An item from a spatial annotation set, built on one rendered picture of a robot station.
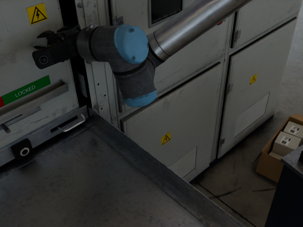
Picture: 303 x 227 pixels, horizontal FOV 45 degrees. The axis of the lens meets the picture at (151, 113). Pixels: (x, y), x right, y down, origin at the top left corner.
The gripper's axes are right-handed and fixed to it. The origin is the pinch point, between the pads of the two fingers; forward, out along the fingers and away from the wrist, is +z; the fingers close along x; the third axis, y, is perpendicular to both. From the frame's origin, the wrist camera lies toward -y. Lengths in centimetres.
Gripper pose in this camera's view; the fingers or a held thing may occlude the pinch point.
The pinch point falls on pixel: (34, 46)
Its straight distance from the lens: 113.1
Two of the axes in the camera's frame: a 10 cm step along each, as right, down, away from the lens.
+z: -8.1, -1.1, 5.7
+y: 5.3, -5.5, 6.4
